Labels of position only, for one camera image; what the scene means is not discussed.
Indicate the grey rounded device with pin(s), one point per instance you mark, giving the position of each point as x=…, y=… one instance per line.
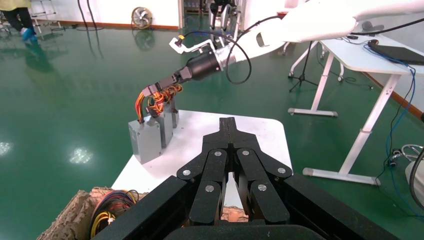
x=371, y=26

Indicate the black computer mouse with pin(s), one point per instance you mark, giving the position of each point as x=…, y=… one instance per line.
x=373, y=42

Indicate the brown cardboard divider box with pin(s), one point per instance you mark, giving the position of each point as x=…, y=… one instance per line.
x=69, y=218

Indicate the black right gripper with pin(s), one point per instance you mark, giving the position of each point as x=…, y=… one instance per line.
x=203, y=66

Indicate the black tripod stand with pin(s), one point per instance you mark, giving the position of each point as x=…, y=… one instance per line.
x=306, y=59

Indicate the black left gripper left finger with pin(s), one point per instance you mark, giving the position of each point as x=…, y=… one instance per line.
x=208, y=185

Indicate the small black adapter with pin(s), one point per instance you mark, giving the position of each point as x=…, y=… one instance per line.
x=352, y=37

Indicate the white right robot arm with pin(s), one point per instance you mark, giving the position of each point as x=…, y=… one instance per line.
x=314, y=23

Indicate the person in yellow top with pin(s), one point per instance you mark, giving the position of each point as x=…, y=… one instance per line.
x=20, y=16

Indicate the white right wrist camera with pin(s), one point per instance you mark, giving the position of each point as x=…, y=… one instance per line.
x=177, y=44

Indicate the white bin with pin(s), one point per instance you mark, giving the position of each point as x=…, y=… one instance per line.
x=420, y=175

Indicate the round floor fan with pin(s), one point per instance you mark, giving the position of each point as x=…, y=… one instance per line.
x=141, y=18

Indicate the black laptop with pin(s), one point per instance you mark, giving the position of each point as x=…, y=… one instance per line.
x=400, y=53

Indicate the chrome wheeled base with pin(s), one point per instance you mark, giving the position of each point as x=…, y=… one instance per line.
x=410, y=147

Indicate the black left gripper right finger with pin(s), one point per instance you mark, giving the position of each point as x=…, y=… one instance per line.
x=261, y=195

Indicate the white metal cart frame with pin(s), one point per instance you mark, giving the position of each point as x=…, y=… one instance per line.
x=41, y=14

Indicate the white desk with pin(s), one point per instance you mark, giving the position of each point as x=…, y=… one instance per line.
x=348, y=56

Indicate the white wheeled stand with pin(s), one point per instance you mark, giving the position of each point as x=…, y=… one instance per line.
x=298, y=63

